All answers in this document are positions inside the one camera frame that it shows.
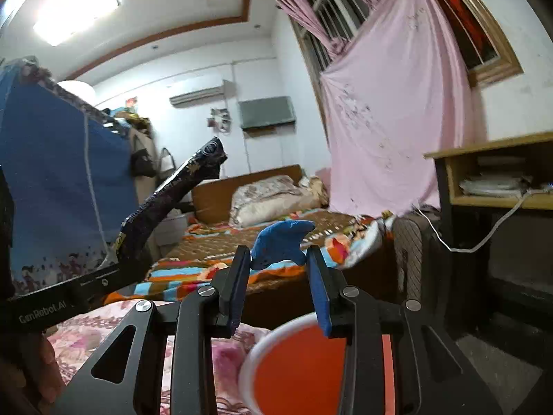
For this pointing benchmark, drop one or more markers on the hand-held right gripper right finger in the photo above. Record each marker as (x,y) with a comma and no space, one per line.
(320,298)

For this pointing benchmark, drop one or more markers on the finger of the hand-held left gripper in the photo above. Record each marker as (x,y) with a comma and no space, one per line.
(108,283)

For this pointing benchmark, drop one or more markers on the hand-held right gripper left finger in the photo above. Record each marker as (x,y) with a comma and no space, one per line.
(235,294)

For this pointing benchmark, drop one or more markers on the blue shark toy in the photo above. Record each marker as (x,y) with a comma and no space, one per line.
(276,242)

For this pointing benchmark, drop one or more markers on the orange bucket with white rim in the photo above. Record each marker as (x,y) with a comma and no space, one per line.
(293,371)

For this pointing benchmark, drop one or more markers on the dark purple snack wrapper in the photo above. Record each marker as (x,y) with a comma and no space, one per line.
(173,190)

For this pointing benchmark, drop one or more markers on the person's left hand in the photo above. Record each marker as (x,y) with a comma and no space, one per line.
(41,369)

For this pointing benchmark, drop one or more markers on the colourful striped brown blanket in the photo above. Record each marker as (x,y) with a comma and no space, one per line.
(194,250)

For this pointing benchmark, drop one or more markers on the white bedside cabinet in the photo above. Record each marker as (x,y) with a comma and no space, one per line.
(170,229)

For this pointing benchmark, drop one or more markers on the cream pillow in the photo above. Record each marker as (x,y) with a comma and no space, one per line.
(276,209)

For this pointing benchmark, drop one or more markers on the wooden bed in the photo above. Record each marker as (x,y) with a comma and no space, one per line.
(216,194)

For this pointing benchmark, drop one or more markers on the dark wicker chair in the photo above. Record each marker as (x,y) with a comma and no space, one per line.
(414,259)

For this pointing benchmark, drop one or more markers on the floral pillow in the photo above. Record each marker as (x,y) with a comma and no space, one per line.
(263,190)

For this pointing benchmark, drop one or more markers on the blue printed wardrobe cover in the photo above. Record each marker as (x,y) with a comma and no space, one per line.
(52,173)

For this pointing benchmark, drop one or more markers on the black handbag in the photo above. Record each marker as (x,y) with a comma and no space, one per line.
(144,163)

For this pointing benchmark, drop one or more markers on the white round lampshade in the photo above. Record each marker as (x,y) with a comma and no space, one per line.
(75,90)

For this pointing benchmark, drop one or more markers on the white air conditioner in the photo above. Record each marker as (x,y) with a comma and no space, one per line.
(198,94)

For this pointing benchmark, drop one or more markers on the stack of papers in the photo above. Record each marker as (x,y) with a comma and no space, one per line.
(492,181)

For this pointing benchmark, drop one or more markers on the pink hanging bed sheet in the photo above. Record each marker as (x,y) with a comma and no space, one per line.
(389,95)

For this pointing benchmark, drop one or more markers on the ceiling light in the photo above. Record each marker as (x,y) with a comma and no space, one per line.
(73,8)

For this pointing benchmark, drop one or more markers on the pink tied curtain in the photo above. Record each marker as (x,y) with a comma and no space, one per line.
(302,13)

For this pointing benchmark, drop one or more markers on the barred window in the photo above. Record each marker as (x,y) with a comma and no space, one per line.
(341,2)

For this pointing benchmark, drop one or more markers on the red cloth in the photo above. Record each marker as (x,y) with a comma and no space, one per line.
(458,4)

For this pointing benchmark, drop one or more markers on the wall photos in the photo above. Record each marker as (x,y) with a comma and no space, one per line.
(219,120)

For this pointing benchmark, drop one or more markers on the wall television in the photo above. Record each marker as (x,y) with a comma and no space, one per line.
(265,112)

